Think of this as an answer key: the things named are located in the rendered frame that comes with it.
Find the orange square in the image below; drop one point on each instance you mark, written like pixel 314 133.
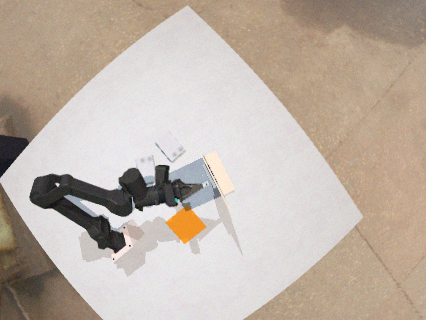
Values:
pixel 185 224

